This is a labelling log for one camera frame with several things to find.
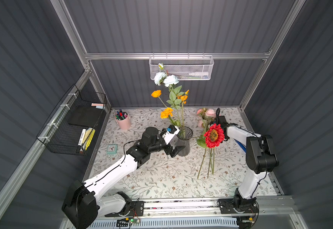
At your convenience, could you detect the dark glass ribbed vase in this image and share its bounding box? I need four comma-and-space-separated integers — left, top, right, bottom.
176, 127, 193, 156

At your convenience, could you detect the small teal clock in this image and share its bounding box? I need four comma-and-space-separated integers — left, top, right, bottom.
106, 144, 118, 155

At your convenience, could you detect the white mesh wall basket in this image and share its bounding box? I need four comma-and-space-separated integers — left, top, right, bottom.
148, 54, 214, 81

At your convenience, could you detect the black wire wall basket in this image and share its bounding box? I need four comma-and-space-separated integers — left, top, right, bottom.
37, 85, 107, 156

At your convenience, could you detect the blue stapler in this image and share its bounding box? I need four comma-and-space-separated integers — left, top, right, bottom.
235, 140, 247, 153

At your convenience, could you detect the floral table mat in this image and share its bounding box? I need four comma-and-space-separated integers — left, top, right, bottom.
90, 108, 248, 199

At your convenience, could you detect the pink peony stem with bud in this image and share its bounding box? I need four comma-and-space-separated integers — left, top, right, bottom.
196, 108, 216, 178

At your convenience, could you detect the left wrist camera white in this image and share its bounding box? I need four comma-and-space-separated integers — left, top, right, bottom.
161, 125, 180, 145

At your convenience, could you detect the pale pink peony cluster stem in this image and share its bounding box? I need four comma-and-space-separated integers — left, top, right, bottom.
202, 108, 216, 175

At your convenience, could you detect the small pink flower spray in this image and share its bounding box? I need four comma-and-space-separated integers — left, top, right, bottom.
197, 108, 216, 177

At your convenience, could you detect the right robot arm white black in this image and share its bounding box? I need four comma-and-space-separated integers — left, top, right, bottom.
215, 108, 279, 213

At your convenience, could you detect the pink pen cup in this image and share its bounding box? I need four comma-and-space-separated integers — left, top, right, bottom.
115, 109, 131, 130

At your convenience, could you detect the yellow highlighter in basket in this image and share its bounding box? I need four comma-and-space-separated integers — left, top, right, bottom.
82, 128, 96, 152

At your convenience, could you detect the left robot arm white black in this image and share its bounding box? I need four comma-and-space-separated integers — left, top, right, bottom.
62, 125, 184, 229

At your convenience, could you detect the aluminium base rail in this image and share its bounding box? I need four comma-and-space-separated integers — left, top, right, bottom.
66, 196, 296, 221

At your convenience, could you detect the light blue flower stem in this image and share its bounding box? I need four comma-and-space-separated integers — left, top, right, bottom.
153, 62, 183, 127

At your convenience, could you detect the white marker in mesh basket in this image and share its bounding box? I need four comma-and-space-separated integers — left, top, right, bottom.
188, 72, 210, 80

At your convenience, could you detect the orange flower stem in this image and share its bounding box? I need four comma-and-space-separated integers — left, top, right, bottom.
151, 88, 189, 127

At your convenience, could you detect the red gerbera flower stem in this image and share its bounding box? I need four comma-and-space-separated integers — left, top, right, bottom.
197, 124, 225, 148

